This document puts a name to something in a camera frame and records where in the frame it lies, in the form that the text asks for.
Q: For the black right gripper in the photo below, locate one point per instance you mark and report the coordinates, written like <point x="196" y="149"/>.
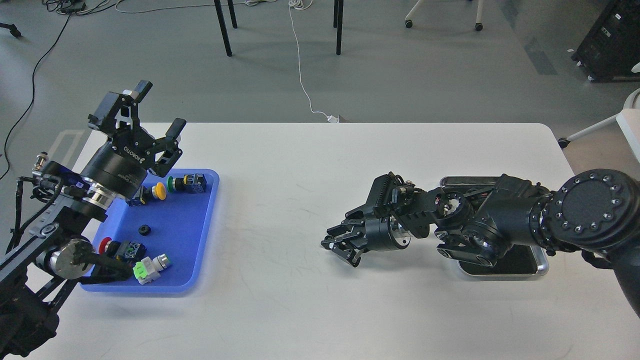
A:
<point x="357" y="234"/>

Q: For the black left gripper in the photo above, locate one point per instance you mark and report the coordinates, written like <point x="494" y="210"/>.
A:
<point x="130" y="152"/>

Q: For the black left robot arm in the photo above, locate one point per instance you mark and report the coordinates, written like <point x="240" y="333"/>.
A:
<point x="48" y="255"/>

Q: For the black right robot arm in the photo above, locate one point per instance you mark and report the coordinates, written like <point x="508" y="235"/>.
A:
<point x="479" y="219"/>

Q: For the blue plastic tray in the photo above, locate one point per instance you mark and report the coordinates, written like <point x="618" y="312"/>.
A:
<point x="179" y="228"/>

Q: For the silver metal tray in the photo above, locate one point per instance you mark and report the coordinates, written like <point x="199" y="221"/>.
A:
<point x="519" y="262"/>

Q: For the black table legs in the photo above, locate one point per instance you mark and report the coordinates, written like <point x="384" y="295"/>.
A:
<point x="338" y="15"/>

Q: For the white office chair base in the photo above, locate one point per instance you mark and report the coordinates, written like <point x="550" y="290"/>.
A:
<point x="430" y="12"/>

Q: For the black equipment case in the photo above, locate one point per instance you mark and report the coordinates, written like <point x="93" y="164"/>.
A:
<point x="611" y="48"/>

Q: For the yellow push button switch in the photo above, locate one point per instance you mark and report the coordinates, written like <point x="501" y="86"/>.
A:
<point x="145" y="195"/>

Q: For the green push button switch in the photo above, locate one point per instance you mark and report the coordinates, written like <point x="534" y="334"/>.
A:
<point x="194" y="183"/>

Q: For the red push button switch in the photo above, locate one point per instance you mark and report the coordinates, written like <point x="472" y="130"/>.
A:
<point x="128" y="252"/>

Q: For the white green switch module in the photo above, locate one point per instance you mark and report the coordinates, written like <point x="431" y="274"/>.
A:
<point x="148" y="269"/>

